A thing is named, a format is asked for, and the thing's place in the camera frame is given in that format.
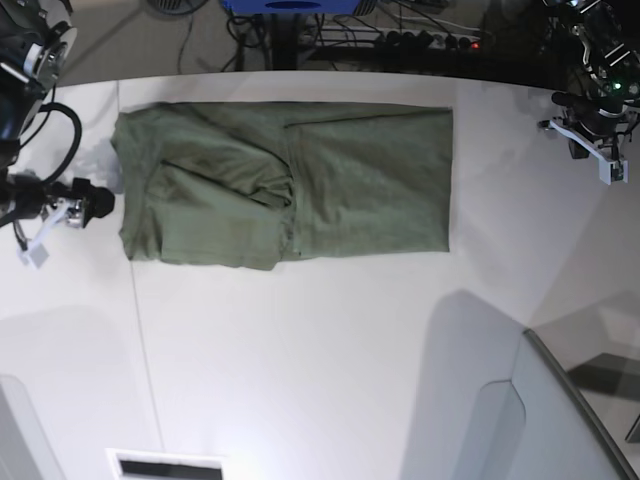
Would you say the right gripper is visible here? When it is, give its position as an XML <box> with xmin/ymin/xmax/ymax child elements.
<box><xmin>1</xmin><ymin>175</ymin><xmax>115</xmax><ymax>248</ymax></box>

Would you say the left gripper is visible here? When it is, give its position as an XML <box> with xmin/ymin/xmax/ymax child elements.
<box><xmin>537</xmin><ymin>92</ymin><xmax>630</xmax><ymax>160</ymax></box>

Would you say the green t-shirt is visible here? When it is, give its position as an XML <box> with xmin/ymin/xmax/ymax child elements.
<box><xmin>111</xmin><ymin>102</ymin><xmax>454</xmax><ymax>270</ymax></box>

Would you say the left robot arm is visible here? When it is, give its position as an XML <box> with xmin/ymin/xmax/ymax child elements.
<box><xmin>538</xmin><ymin>1</ymin><xmax>639</xmax><ymax>168</ymax></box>

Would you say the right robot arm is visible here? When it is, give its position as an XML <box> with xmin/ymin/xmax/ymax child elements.
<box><xmin>1</xmin><ymin>1</ymin><xmax>115</xmax><ymax>254</ymax></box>

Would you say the blue box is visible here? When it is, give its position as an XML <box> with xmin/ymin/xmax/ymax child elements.
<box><xmin>222</xmin><ymin>0</ymin><xmax>360</xmax><ymax>15</ymax></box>

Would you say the black power strip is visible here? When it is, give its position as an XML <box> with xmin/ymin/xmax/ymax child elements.
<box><xmin>301</xmin><ymin>25</ymin><xmax>489</xmax><ymax>52</ymax></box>

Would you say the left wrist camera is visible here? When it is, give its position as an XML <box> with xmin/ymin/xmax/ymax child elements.
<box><xmin>598</xmin><ymin>160</ymin><xmax>629</xmax><ymax>185</ymax></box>

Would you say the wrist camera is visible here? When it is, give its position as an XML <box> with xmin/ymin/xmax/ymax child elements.
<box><xmin>598</xmin><ymin>160</ymin><xmax>629</xmax><ymax>185</ymax></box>
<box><xmin>17</xmin><ymin>244</ymin><xmax>49</xmax><ymax>270</ymax></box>

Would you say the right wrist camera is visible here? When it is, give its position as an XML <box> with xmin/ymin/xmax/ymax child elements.
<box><xmin>17</xmin><ymin>244</ymin><xmax>49</xmax><ymax>270</ymax></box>

